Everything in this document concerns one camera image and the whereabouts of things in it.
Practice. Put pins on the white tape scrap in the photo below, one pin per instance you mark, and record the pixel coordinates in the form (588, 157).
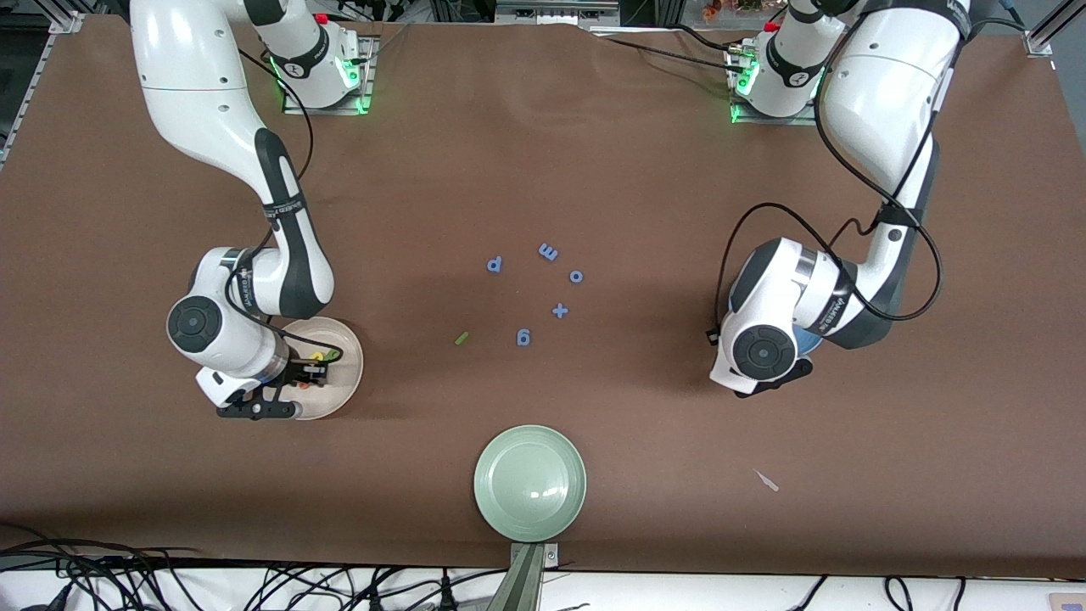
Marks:
(768, 482)

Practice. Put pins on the blue foam letter m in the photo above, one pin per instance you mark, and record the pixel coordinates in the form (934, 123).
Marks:
(548, 252)

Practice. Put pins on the blue plate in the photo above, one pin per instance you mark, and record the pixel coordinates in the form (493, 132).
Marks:
(810, 344)

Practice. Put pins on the aluminium edge profile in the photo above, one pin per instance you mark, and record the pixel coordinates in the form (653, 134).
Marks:
(42, 72)

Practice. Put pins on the blue foam letter p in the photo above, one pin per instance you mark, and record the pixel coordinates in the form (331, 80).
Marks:
(497, 266)

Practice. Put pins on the beige brown plate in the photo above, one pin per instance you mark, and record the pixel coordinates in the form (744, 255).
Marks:
(339, 386)

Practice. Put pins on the brown table cover sheet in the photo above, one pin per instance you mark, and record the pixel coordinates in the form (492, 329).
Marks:
(543, 170)

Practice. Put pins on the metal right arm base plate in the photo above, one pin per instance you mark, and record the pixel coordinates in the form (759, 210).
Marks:
(366, 85)

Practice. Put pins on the green plate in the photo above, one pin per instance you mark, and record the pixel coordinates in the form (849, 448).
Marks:
(530, 484)

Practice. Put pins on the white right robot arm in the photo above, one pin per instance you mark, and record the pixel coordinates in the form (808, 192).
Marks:
(187, 76)

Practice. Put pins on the aluminium frame profile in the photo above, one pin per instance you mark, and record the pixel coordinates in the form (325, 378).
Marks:
(551, 13)

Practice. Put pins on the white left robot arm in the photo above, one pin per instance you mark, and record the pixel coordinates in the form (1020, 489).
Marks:
(891, 85)

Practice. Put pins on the aluminium corner profile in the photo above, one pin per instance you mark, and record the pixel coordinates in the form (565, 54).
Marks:
(1037, 44)

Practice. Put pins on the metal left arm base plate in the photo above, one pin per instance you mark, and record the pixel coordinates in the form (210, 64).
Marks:
(806, 120)

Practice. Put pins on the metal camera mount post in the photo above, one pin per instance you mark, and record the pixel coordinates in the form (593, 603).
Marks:
(526, 585)

